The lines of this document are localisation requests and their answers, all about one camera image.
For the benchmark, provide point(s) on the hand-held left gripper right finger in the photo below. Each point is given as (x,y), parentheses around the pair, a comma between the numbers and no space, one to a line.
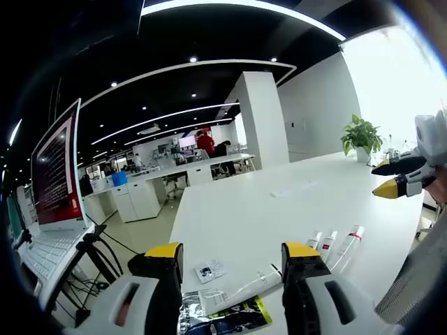
(312,314)

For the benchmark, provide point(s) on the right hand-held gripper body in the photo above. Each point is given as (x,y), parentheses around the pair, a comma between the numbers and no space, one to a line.
(434,143)

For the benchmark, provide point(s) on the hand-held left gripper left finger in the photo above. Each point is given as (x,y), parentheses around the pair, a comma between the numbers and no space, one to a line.
(101,314)

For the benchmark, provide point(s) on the green black skincare sachet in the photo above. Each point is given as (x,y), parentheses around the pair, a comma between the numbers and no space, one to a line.
(241,322)

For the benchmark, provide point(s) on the small white skincare bottle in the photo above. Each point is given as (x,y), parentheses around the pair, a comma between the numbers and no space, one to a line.
(314,240)

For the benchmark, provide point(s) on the plain white skincare tube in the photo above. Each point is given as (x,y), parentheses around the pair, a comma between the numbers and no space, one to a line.
(241,291)

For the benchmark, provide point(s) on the large white skincare bottle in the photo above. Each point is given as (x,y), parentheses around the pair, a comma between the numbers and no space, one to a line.
(354,234)

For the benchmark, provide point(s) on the clear skincare sachet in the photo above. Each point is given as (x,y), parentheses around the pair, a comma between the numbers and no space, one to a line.
(209,270)

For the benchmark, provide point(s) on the blue storage box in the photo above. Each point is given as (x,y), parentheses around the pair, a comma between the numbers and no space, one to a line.
(119,178)

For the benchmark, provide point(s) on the person's right hand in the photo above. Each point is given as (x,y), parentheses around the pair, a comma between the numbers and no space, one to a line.
(440,192)

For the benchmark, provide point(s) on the potted green plant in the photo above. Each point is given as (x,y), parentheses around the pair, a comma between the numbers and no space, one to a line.
(361,136)

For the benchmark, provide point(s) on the black tripod stand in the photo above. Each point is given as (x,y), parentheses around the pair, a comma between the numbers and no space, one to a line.
(92,241)

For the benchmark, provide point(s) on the grey mesh chair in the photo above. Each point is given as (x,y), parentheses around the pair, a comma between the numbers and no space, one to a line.
(415,275)

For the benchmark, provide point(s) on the long white workbench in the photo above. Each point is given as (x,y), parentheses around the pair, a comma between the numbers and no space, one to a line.
(139,199)

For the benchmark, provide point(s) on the white laptop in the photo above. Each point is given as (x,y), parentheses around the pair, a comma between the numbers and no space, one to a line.
(52,174)

